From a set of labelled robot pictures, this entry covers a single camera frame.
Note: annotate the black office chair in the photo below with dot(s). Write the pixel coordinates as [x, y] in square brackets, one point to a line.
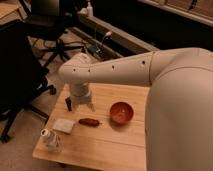
[49, 19]
[22, 78]

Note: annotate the power strip with cables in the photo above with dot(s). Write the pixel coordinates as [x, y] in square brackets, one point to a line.
[97, 50]

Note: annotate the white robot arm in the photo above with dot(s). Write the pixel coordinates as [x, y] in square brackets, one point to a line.
[179, 107]

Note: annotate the white spray bottle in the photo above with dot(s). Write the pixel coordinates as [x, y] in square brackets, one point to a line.
[89, 9]

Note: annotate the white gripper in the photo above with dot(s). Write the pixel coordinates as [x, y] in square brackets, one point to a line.
[79, 94]

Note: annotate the dark red sausage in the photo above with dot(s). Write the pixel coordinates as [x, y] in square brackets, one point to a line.
[89, 122]

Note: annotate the red ceramic bowl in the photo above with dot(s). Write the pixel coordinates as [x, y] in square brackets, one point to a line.
[121, 113]

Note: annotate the black office chair far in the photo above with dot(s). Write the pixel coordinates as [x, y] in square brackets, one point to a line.
[49, 19]

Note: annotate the black office chair near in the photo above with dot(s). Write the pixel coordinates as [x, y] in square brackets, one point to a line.
[22, 78]

